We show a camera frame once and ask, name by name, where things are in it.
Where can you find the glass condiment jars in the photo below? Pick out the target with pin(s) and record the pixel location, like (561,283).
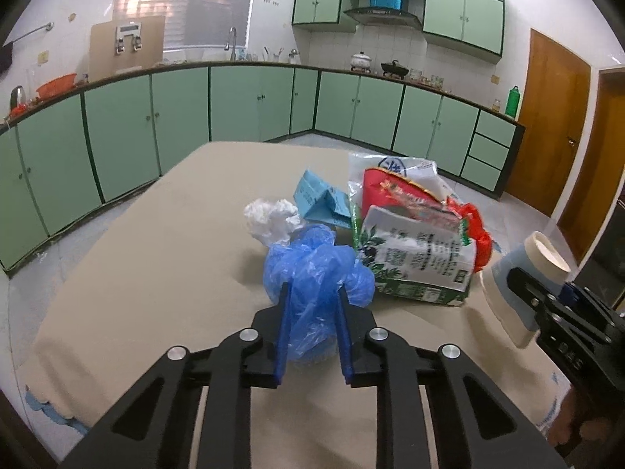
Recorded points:
(427,79)

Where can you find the red plastic bag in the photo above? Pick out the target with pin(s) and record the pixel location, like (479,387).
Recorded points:
(481,239)

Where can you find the green bottle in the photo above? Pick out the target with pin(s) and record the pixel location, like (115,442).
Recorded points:
(512,102)

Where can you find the window blinds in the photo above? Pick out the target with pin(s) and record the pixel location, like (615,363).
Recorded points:
(205,5)

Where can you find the white cooking pot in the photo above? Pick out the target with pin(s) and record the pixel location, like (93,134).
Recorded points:
(361,61)

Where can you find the metal sink faucet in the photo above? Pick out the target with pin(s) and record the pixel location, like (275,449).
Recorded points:
(233,34)

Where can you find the red paper cup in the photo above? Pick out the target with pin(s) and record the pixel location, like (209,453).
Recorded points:
(385,190)

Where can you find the green lower kitchen cabinets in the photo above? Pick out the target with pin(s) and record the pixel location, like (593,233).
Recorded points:
(122,132)

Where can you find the dark cloth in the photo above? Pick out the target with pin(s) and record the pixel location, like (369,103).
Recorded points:
(5,56)

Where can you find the orange plastic basin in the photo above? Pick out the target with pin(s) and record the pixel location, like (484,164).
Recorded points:
(56,85)

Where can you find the beige table mat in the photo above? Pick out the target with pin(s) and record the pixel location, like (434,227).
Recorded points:
(146,278)

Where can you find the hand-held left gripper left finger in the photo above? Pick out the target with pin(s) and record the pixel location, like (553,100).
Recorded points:
(284,332)

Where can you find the wooden board with scale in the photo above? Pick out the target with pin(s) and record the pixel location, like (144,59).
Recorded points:
(102,53)

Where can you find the green kitchen cabinets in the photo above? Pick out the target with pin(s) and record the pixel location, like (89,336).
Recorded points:
(122,132)
(449,14)

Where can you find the white green plastic salt bag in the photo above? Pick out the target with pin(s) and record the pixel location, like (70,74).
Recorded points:
(415,166)

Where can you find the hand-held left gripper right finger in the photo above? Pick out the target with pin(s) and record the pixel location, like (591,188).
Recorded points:
(343,337)

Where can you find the brown wooden door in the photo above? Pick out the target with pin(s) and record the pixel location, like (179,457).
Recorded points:
(603,166)
(547,122)

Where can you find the utensil holder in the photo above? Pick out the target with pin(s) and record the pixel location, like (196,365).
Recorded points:
(274,56)

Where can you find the white green drink carton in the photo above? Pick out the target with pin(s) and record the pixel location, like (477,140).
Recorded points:
(415,254)

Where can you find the yellow wall socket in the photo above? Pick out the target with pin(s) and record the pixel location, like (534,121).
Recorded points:
(43,57)

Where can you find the blue plastic bag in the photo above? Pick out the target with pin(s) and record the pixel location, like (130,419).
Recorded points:
(312,264)

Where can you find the green upper kitchen cabinets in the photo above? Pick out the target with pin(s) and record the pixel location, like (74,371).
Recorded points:
(449,14)

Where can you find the range hood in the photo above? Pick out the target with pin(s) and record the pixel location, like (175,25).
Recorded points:
(383,17)

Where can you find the blue paper carton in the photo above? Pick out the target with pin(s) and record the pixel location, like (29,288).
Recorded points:
(317,200)

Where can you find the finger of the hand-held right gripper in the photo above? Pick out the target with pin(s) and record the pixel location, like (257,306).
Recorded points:
(530,290)
(569,293)

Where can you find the person's right hand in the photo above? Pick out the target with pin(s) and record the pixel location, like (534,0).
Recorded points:
(578,422)

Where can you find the black wok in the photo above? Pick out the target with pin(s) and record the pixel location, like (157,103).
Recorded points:
(393,67)

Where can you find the white blue paper cup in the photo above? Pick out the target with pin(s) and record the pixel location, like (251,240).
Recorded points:
(503,278)

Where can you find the white tissue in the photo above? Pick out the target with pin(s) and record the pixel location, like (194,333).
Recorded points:
(268,220)

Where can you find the metal kettle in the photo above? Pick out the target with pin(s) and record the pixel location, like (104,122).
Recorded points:
(17,97)

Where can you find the metal towel bar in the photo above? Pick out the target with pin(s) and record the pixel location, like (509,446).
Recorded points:
(34,32)

